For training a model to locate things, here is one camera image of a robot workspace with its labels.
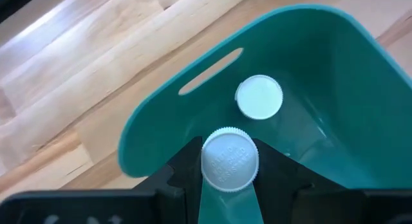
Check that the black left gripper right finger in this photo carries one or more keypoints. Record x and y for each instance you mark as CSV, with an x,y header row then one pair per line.
x,y
277,185

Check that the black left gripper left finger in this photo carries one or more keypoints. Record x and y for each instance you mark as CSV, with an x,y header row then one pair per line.
x,y
180,185

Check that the white-capped medicine bottle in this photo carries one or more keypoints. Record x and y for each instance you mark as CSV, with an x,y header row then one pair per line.
x,y
230,159

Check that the white round cap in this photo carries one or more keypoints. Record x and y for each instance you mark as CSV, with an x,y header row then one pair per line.
x,y
259,97

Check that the green plastic bin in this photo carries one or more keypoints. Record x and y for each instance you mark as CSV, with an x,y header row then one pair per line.
x,y
338,89

